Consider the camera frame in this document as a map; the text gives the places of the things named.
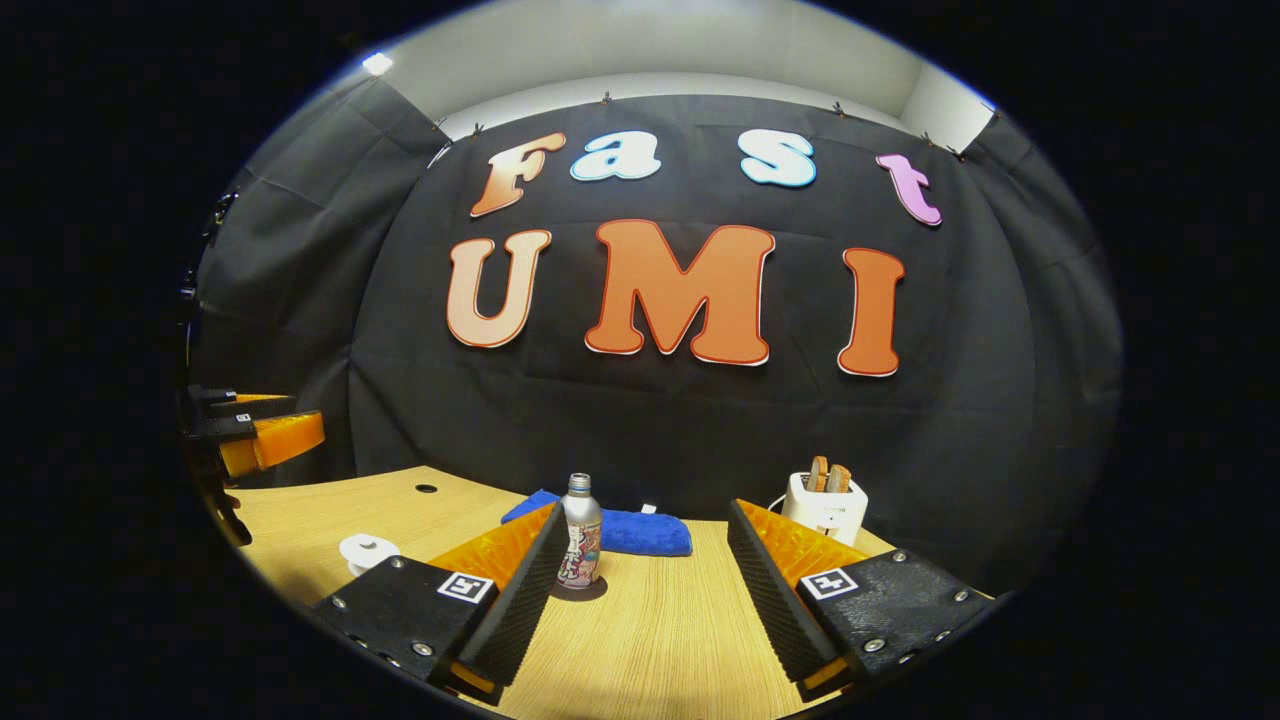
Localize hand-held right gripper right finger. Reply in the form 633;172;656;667
727;498;996;704

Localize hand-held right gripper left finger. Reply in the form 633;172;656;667
312;500;571;706

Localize silver water bottle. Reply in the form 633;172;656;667
556;473;604;591

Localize white teacup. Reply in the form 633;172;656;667
338;535;401;574

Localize white toaster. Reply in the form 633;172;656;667
781;472;869;547

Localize blue towel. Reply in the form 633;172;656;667
500;489;693;558

